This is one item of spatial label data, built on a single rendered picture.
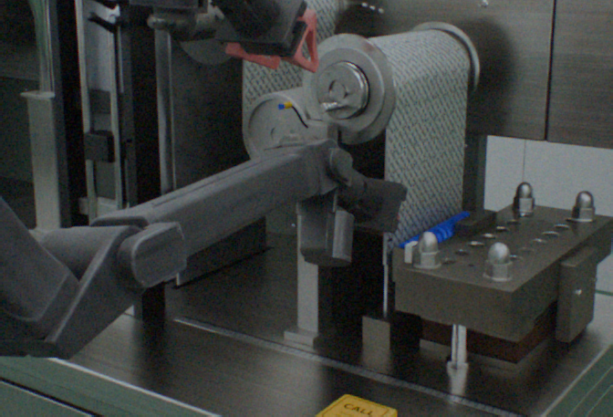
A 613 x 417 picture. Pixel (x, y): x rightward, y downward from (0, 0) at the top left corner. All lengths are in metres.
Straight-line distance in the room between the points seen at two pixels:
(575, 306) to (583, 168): 2.67
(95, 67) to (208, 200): 0.60
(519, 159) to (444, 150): 2.70
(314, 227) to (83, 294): 0.44
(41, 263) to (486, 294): 0.65
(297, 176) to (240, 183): 0.11
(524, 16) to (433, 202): 0.32
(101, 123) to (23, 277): 0.77
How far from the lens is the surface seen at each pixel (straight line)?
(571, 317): 1.34
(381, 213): 1.20
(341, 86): 1.24
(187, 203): 0.84
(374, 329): 1.31
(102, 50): 1.41
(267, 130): 1.35
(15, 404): 1.48
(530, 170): 4.08
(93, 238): 0.75
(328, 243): 1.09
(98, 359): 1.31
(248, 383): 1.22
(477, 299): 1.20
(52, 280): 0.70
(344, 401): 1.12
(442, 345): 1.31
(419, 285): 1.23
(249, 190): 0.93
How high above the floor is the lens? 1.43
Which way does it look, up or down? 14 degrees down
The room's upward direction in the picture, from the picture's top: straight up
